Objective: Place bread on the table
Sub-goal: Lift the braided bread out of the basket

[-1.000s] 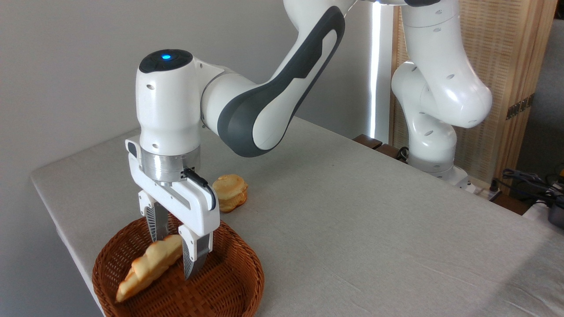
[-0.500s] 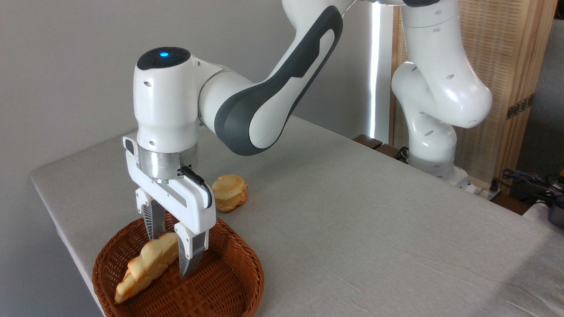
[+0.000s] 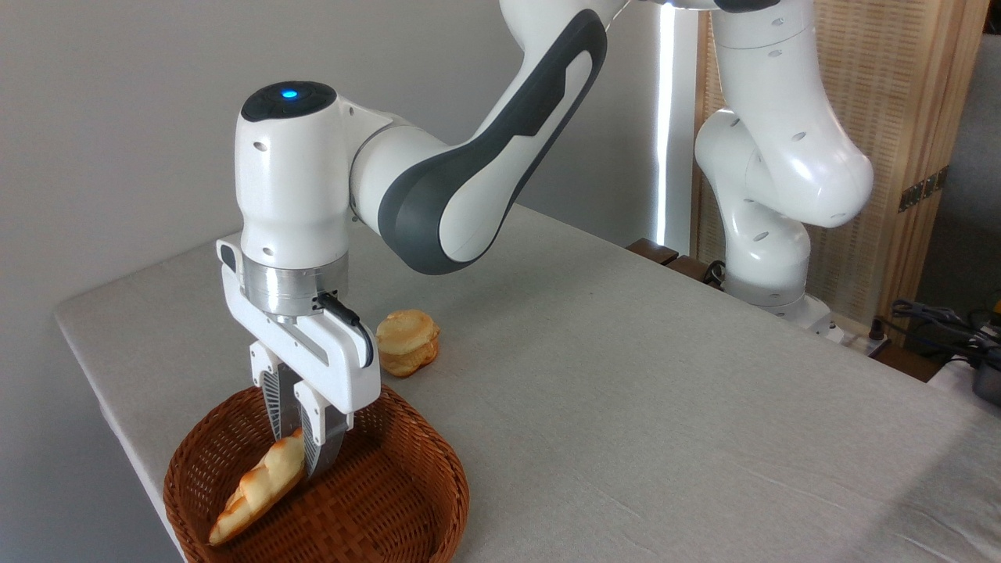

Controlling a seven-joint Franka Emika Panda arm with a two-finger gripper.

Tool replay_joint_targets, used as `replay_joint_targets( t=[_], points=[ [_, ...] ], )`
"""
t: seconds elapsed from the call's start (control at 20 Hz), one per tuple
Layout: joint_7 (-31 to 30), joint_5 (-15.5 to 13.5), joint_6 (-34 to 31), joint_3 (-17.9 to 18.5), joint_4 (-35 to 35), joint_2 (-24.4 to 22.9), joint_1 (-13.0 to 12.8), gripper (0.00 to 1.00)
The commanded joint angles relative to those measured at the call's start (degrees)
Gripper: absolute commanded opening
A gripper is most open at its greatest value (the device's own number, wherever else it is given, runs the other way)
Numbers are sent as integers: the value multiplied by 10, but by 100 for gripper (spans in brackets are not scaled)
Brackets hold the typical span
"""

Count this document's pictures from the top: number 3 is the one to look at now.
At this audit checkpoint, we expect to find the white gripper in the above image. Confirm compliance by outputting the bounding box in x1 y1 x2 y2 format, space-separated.
217 232 382 482

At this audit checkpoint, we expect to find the braided golden bread loaf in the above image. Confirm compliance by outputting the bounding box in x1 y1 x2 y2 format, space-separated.
208 427 307 547

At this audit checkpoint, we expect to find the round golden bread bun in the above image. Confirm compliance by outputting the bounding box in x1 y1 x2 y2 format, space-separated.
375 310 441 378

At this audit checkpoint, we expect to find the brown wicker basket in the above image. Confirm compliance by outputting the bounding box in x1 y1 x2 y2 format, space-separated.
163 383 471 563

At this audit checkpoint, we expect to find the dark brown wooden block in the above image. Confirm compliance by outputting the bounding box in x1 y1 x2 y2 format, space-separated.
626 238 680 267
665 254 724 289

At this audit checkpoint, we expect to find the white power strip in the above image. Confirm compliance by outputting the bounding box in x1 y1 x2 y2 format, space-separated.
813 317 892 354

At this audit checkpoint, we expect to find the dark metal screen hinge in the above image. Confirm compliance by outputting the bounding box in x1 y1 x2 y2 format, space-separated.
898 166 949 213

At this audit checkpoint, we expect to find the wooden slatted screen panel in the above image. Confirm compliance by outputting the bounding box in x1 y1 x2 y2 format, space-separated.
692 0 990 329

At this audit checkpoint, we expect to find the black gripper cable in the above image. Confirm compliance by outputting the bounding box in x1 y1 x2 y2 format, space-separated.
317 292 375 368

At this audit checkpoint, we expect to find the black cable bundle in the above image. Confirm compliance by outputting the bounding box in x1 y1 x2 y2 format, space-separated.
890 299 1001 368

